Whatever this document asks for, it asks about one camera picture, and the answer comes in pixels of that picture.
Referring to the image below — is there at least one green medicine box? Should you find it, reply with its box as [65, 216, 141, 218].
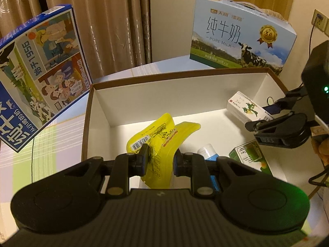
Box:
[229, 139, 273, 178]

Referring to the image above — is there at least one black power cable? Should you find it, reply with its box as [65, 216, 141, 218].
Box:
[308, 22, 317, 57]

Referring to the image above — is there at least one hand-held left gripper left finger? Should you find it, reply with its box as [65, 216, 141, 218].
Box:
[64, 144, 149, 199]

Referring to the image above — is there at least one light blue milk carton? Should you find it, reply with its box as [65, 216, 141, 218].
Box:
[190, 0, 297, 76]

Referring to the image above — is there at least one person's right hand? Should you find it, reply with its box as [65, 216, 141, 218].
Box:
[312, 134, 329, 166]

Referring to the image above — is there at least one yellow snack packet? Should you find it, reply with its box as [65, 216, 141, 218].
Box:
[125, 112, 201, 189]

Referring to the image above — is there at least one white medicine box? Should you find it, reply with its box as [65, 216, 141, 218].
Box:
[227, 91, 275, 124]

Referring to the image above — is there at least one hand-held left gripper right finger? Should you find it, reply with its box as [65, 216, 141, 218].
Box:
[173, 150, 257, 198]

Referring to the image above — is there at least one brown cardboard box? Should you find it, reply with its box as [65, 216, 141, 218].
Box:
[82, 67, 290, 183]

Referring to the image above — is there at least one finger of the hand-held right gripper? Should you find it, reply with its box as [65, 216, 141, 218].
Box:
[245, 113, 307, 134]
[265, 86, 310, 115]

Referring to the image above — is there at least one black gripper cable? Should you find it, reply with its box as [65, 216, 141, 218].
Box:
[308, 160, 329, 189]

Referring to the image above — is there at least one brown plain curtain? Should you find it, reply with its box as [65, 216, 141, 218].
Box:
[42, 0, 151, 79]

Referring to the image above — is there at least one blue sachet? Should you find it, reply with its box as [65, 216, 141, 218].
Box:
[209, 175, 221, 193]

